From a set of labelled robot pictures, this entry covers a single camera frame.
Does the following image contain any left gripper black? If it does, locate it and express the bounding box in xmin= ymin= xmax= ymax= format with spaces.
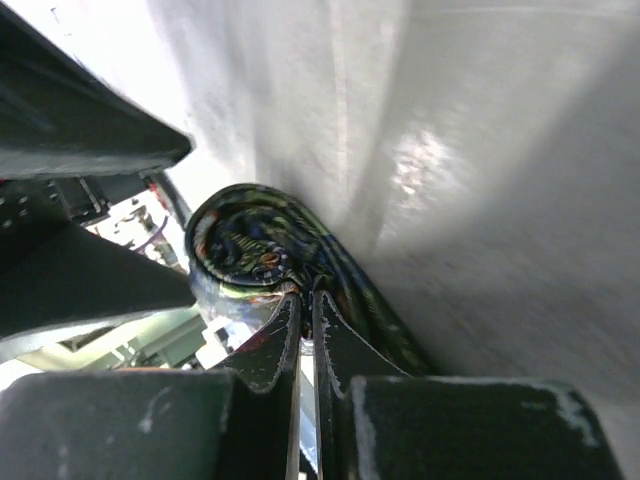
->
xmin=1 ymin=9 xmax=195 ymax=345

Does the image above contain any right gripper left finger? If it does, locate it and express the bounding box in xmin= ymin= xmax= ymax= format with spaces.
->
xmin=1 ymin=294 xmax=301 ymax=479

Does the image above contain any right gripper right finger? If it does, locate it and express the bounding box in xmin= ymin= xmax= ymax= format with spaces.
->
xmin=312 ymin=291 xmax=622 ymax=479

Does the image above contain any green floral tie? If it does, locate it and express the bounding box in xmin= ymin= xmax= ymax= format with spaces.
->
xmin=184 ymin=183 xmax=436 ymax=375

